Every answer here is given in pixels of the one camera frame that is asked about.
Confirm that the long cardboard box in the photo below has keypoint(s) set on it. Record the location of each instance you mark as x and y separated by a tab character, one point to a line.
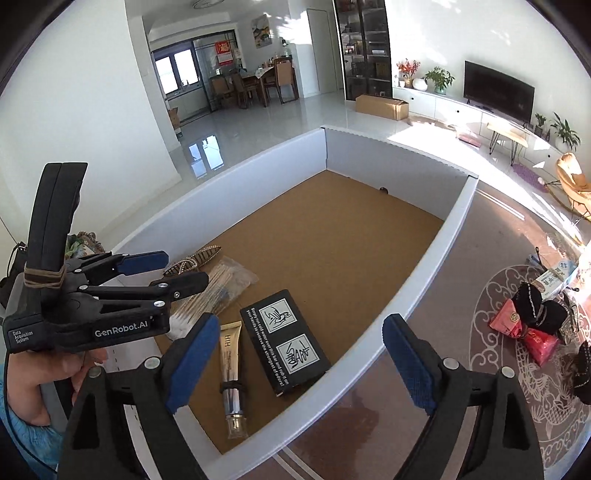
378	106

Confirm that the black glass display cabinet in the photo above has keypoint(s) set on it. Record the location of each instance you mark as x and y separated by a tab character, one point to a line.
364	46

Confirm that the wooden bench with metal legs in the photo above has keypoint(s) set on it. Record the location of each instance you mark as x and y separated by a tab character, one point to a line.
508	130

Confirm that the person's left forearm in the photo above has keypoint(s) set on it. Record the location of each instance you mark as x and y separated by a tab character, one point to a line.
23	447

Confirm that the wooden dining table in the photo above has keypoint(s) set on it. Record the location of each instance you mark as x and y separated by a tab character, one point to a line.
261	76

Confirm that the white television cabinet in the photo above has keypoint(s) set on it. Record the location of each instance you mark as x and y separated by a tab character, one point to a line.
438	106

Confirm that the clear rhinestone hair claw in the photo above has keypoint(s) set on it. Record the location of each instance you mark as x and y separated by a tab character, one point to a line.
570	323

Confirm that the red pouch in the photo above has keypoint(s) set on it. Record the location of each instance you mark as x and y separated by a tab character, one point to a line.
540	346
505	321

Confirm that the black velvet pearl-trim scrunchie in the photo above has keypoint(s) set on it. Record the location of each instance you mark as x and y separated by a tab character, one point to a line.
549	314

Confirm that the person's left hand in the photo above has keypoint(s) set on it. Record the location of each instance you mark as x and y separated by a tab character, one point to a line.
27	387

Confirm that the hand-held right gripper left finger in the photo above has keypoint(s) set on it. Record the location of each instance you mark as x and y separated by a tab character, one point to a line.
194	364

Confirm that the white cardboard storage box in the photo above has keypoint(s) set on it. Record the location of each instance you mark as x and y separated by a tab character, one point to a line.
323	240

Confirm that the balcony window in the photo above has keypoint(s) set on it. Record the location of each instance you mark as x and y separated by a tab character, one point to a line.
178	67

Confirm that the flat screen television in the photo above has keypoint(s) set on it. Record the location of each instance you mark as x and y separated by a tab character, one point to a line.
498	90

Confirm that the black velvet bead-trim scrunchie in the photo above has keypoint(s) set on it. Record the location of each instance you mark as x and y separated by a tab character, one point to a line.
582	374

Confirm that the white door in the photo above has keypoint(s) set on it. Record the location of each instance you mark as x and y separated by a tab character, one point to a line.
321	50

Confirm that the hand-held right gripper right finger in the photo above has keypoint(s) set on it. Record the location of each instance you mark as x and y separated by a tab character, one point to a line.
408	364

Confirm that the small cardboard box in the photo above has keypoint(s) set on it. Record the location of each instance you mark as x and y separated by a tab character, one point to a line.
174	119

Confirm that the framed wall painting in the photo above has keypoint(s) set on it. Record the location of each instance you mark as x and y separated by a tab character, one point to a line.
262	30

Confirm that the broad-leaf potted plant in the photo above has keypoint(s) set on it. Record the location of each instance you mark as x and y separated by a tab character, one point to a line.
565	129

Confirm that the clear bag of cotton swabs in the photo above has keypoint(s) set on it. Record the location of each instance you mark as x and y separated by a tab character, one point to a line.
226	281

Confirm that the red poster on glass door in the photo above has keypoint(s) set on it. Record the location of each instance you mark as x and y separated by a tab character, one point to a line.
225	51

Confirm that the small potted plant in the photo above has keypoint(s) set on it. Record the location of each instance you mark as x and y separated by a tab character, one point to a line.
540	120

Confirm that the pink floor mat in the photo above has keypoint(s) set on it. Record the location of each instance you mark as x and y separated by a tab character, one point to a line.
468	140

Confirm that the brown patterned desktop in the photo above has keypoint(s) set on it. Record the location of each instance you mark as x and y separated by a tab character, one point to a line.
452	295

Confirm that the orange lounge chair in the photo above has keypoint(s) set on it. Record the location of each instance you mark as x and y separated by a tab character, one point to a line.
575	180

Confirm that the red flower arrangement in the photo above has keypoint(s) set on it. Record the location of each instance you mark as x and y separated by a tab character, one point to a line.
408	69

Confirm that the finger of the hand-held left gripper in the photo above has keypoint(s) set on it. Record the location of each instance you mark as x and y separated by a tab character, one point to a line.
184	284
143	261

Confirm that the gold beaded hair clip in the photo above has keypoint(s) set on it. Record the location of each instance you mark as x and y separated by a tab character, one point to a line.
198	258

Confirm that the purple floor mat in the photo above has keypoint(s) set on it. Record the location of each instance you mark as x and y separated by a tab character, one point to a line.
528	174

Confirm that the black box with picture labels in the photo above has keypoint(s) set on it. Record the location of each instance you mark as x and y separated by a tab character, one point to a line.
286	350

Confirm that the wooden dining chair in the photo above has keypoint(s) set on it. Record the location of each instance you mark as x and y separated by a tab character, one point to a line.
285	74
240	85
221	87

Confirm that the round ceiling lamp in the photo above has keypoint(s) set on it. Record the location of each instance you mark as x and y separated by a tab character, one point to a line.
207	3

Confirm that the gold cosmetic tube clear cap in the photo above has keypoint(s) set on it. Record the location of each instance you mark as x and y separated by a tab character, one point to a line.
231	355

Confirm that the white round vase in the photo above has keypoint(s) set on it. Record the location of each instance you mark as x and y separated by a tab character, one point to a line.
419	84

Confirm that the patterned cloth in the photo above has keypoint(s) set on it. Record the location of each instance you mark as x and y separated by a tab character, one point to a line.
87	244

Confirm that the blue and white carton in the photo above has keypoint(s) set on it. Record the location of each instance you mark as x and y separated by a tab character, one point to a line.
554	277

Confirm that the bushy green potted plant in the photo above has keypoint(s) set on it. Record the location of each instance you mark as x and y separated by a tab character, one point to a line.
438	76

